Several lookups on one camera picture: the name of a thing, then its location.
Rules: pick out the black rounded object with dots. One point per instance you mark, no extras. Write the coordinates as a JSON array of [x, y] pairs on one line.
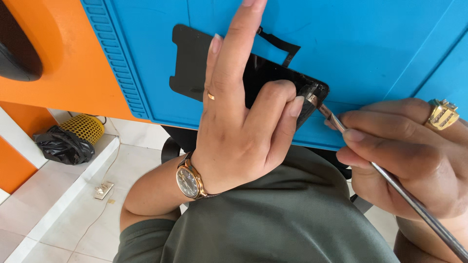
[[18, 47]]

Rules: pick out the person's left hand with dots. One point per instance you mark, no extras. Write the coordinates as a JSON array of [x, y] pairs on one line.
[[234, 138]]

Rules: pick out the matte black screen backing sheet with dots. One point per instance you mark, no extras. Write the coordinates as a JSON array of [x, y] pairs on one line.
[[190, 62]]

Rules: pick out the blue silicone repair mat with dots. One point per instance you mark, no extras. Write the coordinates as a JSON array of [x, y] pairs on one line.
[[365, 54]]

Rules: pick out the gold wristwatch with dark dial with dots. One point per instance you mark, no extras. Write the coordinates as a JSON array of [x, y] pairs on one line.
[[188, 181]]

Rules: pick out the black glossy phone screen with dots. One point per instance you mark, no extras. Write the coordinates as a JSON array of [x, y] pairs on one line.
[[267, 73]]

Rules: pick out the olive green shirt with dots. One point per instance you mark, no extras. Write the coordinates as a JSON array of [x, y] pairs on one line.
[[274, 219]]

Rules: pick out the person's right hand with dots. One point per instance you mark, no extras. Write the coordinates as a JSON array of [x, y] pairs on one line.
[[413, 164]]

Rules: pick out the black plastic bag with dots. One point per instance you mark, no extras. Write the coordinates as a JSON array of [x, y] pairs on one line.
[[62, 146]]

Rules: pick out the orange work desk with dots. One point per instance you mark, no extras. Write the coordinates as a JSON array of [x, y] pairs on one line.
[[65, 65]]

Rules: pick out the yellow mesh basket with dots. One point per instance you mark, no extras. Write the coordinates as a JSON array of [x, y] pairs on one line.
[[84, 128]]

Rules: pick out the metal spudger tool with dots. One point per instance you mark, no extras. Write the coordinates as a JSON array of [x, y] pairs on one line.
[[420, 210]]

